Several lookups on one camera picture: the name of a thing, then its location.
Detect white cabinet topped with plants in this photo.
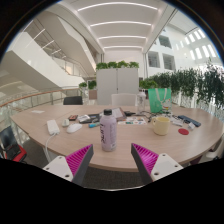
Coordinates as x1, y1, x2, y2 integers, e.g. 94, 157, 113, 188
95, 60, 140, 106

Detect clear plastic water bottle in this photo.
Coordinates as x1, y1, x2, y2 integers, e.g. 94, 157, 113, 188
136, 91, 147, 114

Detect white power strip cable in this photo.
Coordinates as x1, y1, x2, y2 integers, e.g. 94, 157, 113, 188
44, 133, 56, 163

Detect row of green potted trees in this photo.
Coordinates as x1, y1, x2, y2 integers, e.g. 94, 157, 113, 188
146, 59, 224, 111

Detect white power strip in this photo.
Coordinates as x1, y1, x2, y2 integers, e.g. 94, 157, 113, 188
46, 119, 61, 136

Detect flat round red coaster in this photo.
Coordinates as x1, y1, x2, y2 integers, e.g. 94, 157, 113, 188
177, 128, 190, 136

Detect green tote bag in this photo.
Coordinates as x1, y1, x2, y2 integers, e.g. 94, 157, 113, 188
147, 87, 173, 114

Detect pale yellow mug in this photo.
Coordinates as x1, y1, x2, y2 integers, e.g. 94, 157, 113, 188
151, 116, 171, 136

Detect dark blue keyboard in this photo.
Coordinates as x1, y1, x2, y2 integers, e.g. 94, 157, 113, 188
177, 114, 202, 128

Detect colourful sticker sheet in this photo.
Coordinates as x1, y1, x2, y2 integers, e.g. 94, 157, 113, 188
117, 116, 148, 126

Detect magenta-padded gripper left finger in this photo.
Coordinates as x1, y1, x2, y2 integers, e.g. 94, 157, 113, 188
42, 143, 94, 187

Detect black flat case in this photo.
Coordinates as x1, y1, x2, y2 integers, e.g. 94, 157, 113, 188
77, 113, 101, 124

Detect purple drink bottle black cap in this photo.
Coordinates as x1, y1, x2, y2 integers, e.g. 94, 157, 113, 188
99, 108, 118, 153

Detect red and black chair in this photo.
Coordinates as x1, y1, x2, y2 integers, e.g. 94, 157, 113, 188
0, 125, 28, 163

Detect white paper packet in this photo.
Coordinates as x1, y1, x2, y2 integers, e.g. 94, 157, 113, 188
171, 119, 184, 127

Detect planter box with green plants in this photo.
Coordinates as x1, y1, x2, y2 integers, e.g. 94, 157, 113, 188
78, 79, 98, 100
139, 79, 158, 90

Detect ceiling light strips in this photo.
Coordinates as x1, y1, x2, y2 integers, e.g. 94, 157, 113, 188
77, 1, 159, 51

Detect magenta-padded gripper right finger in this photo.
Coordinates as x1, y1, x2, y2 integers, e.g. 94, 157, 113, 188
130, 143, 184, 186

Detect white computer mouse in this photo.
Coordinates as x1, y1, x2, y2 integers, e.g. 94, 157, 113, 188
66, 123, 83, 134

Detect tangled black cables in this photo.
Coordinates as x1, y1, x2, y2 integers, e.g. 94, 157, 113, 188
143, 111, 158, 123

